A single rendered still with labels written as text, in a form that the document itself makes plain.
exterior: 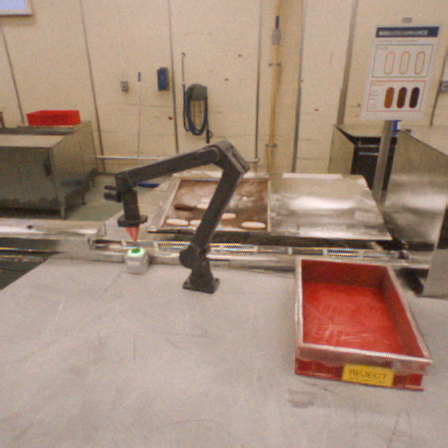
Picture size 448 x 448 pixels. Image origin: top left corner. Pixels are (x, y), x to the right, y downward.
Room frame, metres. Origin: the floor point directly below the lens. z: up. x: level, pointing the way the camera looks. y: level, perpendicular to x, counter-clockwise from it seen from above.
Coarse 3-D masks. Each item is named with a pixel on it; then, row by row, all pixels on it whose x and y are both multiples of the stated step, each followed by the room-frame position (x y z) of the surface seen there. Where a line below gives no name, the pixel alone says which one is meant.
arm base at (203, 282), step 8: (192, 272) 1.12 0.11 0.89; (200, 272) 1.11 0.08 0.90; (208, 272) 1.12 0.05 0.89; (192, 280) 1.11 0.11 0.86; (200, 280) 1.10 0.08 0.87; (208, 280) 1.11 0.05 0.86; (216, 280) 1.16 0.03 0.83; (184, 288) 1.11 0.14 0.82; (192, 288) 1.10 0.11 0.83; (200, 288) 1.10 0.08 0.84; (208, 288) 1.10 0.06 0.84; (216, 288) 1.11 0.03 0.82
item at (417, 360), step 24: (312, 264) 1.14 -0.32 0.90; (336, 264) 1.13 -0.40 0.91; (360, 264) 1.12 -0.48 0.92; (384, 264) 1.11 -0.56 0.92; (384, 288) 1.06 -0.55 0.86; (408, 312) 0.84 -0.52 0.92; (408, 336) 0.78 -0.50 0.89; (336, 360) 0.69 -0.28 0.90; (360, 360) 0.68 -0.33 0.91; (384, 360) 0.67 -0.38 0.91; (408, 360) 0.66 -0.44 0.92; (432, 360) 0.66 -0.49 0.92
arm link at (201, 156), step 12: (168, 156) 1.19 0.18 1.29; (180, 156) 1.14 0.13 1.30; (192, 156) 1.12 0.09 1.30; (204, 156) 1.07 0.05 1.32; (216, 156) 1.05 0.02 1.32; (132, 168) 1.21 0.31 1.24; (144, 168) 1.20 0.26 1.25; (156, 168) 1.18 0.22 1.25; (168, 168) 1.16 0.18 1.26; (180, 168) 1.14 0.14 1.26; (192, 168) 1.14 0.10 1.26; (132, 180) 1.21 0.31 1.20; (144, 180) 1.20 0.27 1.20
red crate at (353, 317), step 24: (312, 288) 1.11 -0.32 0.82; (336, 288) 1.11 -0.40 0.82; (360, 288) 1.11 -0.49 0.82; (312, 312) 0.97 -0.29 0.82; (336, 312) 0.97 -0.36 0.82; (360, 312) 0.97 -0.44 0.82; (384, 312) 0.97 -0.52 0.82; (312, 336) 0.86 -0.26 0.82; (336, 336) 0.86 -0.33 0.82; (360, 336) 0.86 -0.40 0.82; (384, 336) 0.86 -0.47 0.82; (312, 360) 0.71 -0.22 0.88; (408, 384) 0.67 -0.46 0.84
